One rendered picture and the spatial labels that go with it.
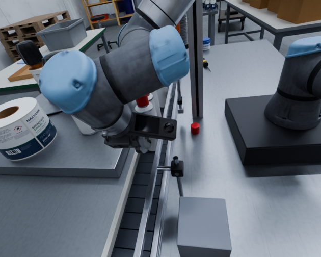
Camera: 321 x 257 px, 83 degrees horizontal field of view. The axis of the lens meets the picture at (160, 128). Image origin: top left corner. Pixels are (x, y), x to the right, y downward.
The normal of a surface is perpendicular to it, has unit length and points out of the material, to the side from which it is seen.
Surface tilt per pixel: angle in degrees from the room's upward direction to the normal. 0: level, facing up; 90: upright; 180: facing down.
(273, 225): 0
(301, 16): 90
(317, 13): 91
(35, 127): 90
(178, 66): 96
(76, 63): 30
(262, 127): 2
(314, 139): 2
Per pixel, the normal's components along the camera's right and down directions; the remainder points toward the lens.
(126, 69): 0.00, 0.15
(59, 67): -0.20, -0.33
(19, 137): 0.55, 0.47
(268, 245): -0.15, -0.75
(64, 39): 0.02, 0.71
